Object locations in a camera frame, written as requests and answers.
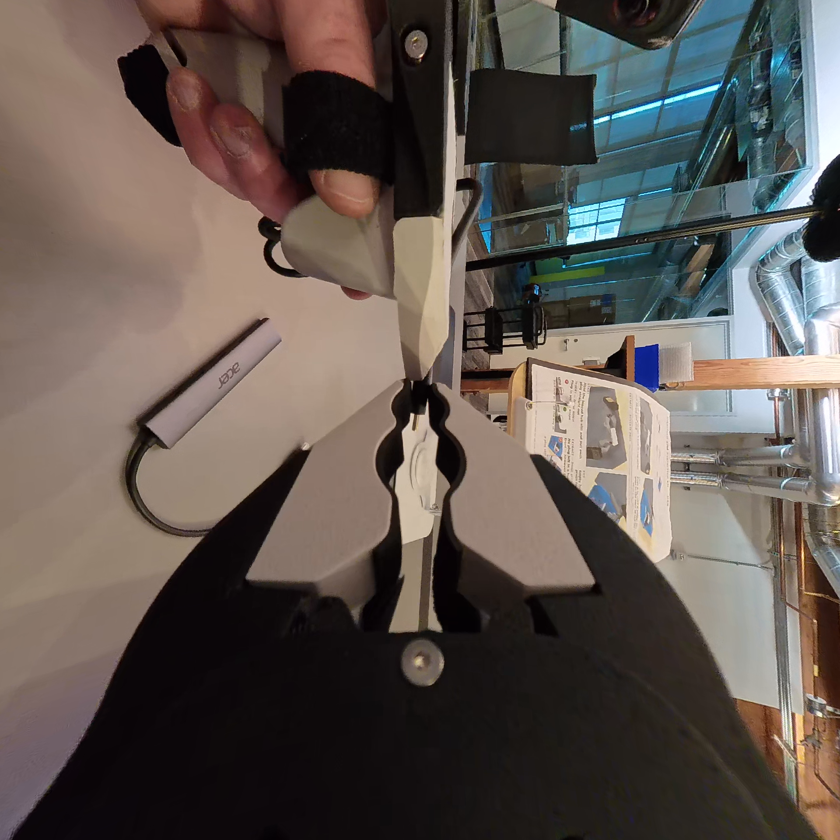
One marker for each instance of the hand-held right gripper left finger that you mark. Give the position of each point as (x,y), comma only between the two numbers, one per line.
(315,525)

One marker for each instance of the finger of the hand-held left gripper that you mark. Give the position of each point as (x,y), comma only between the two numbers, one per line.
(453,164)
(417,295)

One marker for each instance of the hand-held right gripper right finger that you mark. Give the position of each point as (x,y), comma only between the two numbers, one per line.
(525,525)

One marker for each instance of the grey usb hub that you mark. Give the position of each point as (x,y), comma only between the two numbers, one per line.
(210,387)

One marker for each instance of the person's left hand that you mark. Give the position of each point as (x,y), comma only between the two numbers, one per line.
(328,33)

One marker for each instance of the black high-back chair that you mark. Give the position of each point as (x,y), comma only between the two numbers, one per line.
(531,118)

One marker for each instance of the printed instruction sheet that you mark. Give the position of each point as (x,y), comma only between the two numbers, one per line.
(604,459)

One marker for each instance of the light wooden board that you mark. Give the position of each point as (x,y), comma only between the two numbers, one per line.
(518,387)

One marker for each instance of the white translucent container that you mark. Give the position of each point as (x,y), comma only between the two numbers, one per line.
(676,362)

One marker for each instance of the wooden top table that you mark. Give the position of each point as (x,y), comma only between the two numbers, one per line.
(754,373)

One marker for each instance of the shiny metal pipes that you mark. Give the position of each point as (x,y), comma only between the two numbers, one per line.
(820,426)

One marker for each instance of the black metal frame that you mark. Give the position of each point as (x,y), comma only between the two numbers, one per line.
(505,328)

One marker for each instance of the silver ventilation duct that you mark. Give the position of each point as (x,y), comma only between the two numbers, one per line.
(781,289)
(823,544)

